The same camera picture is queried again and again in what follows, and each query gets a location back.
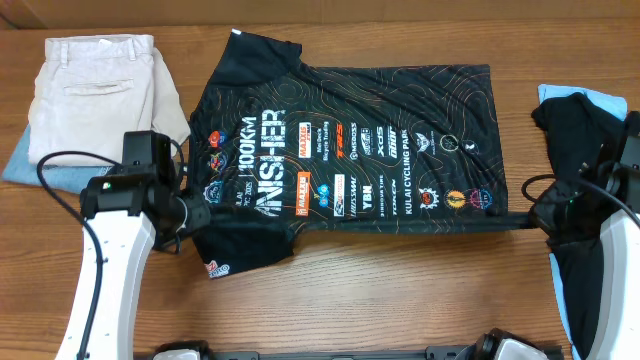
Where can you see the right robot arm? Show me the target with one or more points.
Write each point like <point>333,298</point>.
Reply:
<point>611,195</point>

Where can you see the light blue shirt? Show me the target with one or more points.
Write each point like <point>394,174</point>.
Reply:
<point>577,122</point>

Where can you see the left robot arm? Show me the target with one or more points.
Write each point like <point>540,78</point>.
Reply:
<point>125,216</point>

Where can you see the black printed cycling jersey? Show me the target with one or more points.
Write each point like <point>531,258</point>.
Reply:
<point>279,147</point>

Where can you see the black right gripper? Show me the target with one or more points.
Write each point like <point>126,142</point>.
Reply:
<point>542,215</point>

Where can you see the plain black shirt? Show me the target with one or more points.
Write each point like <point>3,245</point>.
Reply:
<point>590,214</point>

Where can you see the folded blue jeans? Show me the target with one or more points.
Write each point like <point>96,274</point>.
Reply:
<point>70,179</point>

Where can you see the folded beige pants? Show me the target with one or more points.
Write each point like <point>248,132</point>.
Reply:
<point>91,90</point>

